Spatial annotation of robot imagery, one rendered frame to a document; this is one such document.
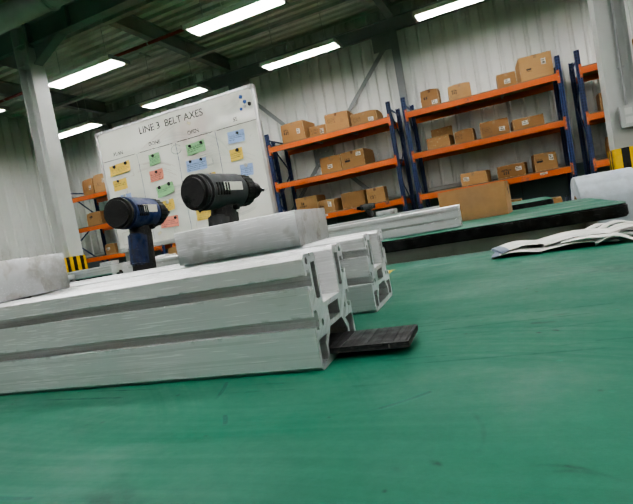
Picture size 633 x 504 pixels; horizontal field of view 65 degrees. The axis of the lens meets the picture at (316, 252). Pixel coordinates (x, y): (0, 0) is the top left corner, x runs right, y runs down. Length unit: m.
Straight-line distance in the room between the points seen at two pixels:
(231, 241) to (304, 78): 11.50
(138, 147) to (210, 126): 0.69
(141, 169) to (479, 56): 8.28
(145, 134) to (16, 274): 3.67
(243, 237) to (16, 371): 0.26
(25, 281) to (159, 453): 0.33
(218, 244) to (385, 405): 0.36
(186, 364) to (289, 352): 0.09
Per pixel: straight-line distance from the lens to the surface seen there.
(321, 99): 11.80
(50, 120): 9.41
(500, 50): 11.22
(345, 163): 10.46
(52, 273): 0.61
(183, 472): 0.26
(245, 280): 0.37
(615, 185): 3.98
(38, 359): 0.52
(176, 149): 4.02
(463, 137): 10.01
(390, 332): 0.40
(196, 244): 0.61
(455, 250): 1.93
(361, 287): 0.54
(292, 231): 0.55
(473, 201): 2.41
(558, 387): 0.29
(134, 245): 0.98
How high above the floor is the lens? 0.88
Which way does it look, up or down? 3 degrees down
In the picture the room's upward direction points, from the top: 10 degrees counter-clockwise
